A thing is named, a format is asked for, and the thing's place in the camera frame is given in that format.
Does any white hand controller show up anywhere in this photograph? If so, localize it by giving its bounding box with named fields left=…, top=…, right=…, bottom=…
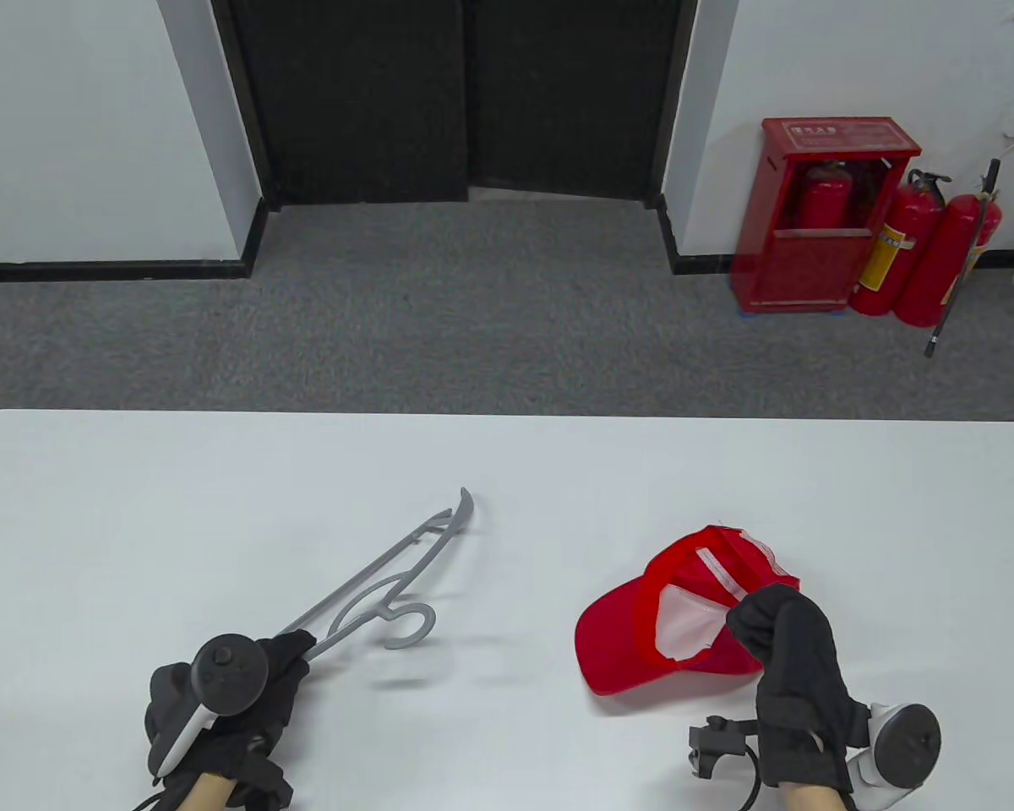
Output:
left=154, top=634, right=270, bottom=776
left=845, top=703, right=943, bottom=800

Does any person's right forearm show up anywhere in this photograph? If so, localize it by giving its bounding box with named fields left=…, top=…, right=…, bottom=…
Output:
left=777, top=781, right=842, bottom=811

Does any person's right hand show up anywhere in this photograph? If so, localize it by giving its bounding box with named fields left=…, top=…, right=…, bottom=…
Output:
left=725, top=583, right=871, bottom=795

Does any red baseball cap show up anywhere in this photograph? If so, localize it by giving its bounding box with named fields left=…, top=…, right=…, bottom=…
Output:
left=575, top=524, right=802, bottom=699

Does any person's left forearm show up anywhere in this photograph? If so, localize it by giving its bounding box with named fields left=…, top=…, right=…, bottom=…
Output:
left=169, top=772, right=239, bottom=811

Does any red fire extinguisher right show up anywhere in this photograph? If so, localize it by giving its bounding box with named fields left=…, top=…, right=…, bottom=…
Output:
left=924, top=157, right=1003, bottom=359

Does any white right hand controller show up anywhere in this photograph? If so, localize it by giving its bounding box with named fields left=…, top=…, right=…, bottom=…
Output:
left=845, top=703, right=943, bottom=800

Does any yellow label red fire extinguisher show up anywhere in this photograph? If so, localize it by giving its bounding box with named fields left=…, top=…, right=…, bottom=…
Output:
left=848, top=169, right=952, bottom=317

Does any person's left hand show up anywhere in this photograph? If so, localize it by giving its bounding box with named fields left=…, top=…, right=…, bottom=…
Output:
left=145, top=629, right=318, bottom=808

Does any white left hand controller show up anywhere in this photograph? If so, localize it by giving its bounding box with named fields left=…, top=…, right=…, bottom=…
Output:
left=154, top=634, right=270, bottom=776

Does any red fire extinguisher cabinet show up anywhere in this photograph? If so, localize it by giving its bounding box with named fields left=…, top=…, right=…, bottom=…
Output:
left=730, top=117, right=923, bottom=316

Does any black double door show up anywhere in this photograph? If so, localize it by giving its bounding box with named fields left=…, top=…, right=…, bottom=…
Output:
left=211, top=0, right=699, bottom=210

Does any gray plastic hanger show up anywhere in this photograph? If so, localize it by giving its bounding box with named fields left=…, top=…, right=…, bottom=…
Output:
left=272, top=487, right=475, bottom=670

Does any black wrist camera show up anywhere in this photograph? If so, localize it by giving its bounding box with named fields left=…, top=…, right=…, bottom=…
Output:
left=687, top=715, right=766, bottom=811

